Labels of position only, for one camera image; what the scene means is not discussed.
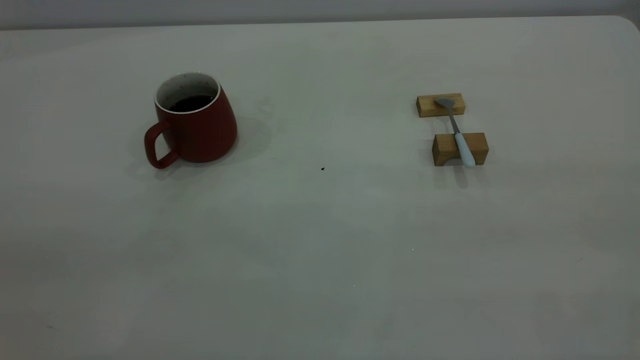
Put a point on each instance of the arched wooden block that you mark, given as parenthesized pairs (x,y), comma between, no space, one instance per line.
(445,147)

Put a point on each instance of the red ceramic mug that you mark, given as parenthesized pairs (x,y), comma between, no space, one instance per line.
(205,132)

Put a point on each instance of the flat rectangular wooden block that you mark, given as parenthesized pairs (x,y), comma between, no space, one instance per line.
(427,105)

